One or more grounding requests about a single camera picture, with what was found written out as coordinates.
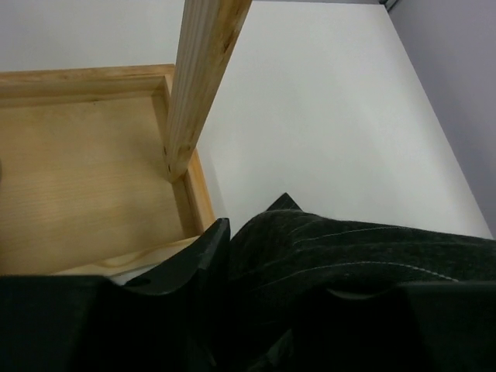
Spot black pinstriped shirt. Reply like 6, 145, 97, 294
223, 195, 495, 371

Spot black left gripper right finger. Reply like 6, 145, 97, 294
292, 282, 495, 371

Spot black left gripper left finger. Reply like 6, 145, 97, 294
1, 219, 230, 371

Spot wooden clothes rack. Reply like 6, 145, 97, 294
1, 1, 250, 277

